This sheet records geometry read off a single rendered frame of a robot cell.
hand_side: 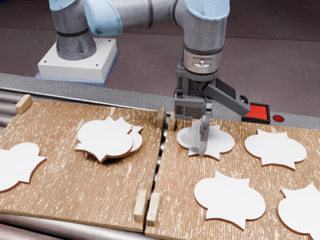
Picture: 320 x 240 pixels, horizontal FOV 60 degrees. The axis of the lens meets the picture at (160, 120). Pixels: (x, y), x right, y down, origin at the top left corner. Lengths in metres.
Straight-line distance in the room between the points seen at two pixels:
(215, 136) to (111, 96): 0.36
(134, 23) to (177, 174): 0.33
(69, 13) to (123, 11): 0.54
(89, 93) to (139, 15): 0.44
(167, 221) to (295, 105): 2.14
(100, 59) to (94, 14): 0.58
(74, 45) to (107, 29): 0.57
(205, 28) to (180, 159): 0.30
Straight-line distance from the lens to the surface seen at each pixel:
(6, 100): 0.99
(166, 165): 0.64
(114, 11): 0.52
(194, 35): 0.51
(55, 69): 1.10
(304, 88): 2.85
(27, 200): 0.64
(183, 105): 0.59
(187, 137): 0.62
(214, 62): 0.53
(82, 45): 1.10
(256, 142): 0.71
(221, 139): 0.70
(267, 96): 2.61
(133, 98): 0.87
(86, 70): 1.05
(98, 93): 0.91
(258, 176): 0.65
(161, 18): 0.56
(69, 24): 1.06
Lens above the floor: 1.42
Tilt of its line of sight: 41 degrees down
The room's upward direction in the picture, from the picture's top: straight up
